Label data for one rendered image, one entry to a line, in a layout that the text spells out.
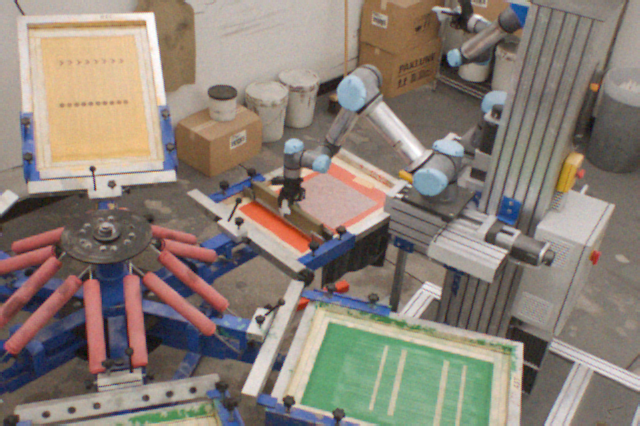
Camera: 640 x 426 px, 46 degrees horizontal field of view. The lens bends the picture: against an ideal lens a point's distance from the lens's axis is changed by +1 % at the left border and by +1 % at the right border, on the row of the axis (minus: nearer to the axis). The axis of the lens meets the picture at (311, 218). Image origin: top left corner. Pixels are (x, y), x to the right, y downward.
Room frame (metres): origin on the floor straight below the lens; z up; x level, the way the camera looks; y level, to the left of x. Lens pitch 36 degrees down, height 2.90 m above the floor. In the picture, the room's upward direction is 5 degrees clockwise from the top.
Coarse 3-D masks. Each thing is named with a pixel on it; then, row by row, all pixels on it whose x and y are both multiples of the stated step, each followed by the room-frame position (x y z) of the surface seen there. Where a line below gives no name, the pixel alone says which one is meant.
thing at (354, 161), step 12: (336, 156) 3.17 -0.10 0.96; (348, 156) 3.13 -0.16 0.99; (360, 168) 3.06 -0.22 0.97; (372, 168) 3.04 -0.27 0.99; (384, 180) 2.96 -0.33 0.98; (396, 180) 2.95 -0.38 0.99; (240, 192) 2.75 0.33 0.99; (228, 204) 2.69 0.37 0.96; (240, 216) 2.57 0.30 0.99; (384, 216) 2.66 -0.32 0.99; (252, 228) 2.49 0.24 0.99; (360, 228) 2.55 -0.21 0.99; (372, 228) 2.58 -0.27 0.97; (288, 252) 2.35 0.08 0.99
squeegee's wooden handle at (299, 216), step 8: (256, 184) 2.72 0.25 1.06; (256, 192) 2.71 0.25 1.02; (264, 192) 2.68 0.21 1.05; (272, 192) 2.67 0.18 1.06; (264, 200) 2.68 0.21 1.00; (272, 200) 2.64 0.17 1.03; (296, 208) 2.56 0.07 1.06; (288, 216) 2.57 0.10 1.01; (296, 216) 2.54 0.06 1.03; (304, 216) 2.51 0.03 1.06; (304, 224) 2.51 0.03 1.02; (312, 224) 2.48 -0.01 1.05; (320, 224) 2.47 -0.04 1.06; (320, 232) 2.47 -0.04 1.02
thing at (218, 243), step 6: (222, 234) 2.37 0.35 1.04; (210, 240) 2.32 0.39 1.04; (216, 240) 2.33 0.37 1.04; (222, 240) 2.33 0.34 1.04; (228, 240) 2.33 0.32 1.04; (204, 246) 2.28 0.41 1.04; (210, 246) 2.28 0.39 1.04; (216, 246) 2.29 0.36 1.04; (222, 246) 2.30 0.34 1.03; (234, 246) 2.35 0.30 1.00; (216, 252) 2.28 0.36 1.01; (222, 252) 2.30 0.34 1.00
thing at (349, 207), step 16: (352, 192) 2.87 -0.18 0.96; (368, 192) 2.88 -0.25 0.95; (320, 208) 2.72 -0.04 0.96; (336, 208) 2.73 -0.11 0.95; (352, 208) 2.74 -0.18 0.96; (368, 208) 2.76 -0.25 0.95; (288, 224) 2.59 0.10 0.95; (336, 224) 2.61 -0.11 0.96; (352, 224) 2.62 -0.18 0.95; (288, 240) 2.47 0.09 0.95; (304, 240) 2.48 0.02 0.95
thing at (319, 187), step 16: (304, 176) 2.97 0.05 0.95; (320, 176) 2.98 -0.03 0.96; (336, 176) 3.00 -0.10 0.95; (352, 176) 3.01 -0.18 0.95; (320, 192) 2.85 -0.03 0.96; (336, 192) 2.86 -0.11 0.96; (240, 208) 2.67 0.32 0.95; (256, 208) 2.68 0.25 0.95; (304, 208) 2.71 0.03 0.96; (272, 224) 2.58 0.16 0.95
